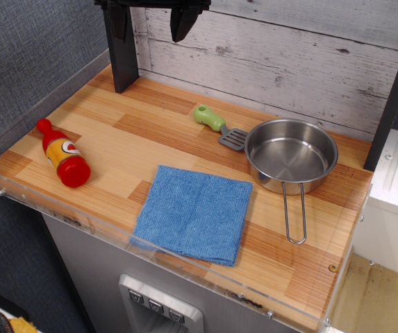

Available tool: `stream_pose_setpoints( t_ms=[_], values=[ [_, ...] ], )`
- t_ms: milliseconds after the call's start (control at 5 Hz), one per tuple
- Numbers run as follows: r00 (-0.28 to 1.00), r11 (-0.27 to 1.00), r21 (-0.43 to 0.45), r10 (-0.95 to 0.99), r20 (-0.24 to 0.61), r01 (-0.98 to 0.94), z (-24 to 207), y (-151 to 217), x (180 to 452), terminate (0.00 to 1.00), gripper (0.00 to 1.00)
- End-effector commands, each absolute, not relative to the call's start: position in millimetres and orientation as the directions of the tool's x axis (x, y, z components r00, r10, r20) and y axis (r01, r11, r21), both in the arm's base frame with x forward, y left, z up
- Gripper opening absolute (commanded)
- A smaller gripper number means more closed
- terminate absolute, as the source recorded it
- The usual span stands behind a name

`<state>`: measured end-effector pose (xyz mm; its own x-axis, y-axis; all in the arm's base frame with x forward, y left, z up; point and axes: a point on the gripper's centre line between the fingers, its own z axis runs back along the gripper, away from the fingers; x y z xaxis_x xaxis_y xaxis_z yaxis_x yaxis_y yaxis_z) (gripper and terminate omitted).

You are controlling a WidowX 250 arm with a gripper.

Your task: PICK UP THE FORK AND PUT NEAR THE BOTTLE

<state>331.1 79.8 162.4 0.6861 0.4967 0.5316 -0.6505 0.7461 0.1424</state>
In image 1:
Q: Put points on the dark left shelf post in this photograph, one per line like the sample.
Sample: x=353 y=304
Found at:
x=123 y=57

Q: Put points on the red toy ketchup bottle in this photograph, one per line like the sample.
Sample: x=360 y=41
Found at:
x=71 y=167

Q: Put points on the steel pan with wire handle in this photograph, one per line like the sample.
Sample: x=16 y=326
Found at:
x=290 y=157

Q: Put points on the green handled grey spatula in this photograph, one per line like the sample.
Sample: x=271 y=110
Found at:
x=231 y=138

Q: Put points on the clear acrylic guard rail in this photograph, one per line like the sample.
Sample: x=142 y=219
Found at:
x=275 y=285

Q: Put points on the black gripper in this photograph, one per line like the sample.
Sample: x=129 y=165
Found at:
x=183 y=15

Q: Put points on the silver dispenser button panel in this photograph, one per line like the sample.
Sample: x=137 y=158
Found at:
x=152 y=310

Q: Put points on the yellow crumpled object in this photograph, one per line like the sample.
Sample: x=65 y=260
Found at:
x=21 y=325

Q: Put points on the dark shelf post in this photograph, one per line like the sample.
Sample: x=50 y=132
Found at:
x=123 y=57
x=383 y=129

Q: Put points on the blue folded cloth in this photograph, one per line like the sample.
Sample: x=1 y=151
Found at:
x=195 y=214

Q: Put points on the dark right shelf post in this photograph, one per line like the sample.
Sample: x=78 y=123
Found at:
x=383 y=129

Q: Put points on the white toy sink unit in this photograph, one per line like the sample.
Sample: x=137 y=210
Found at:
x=376 y=235

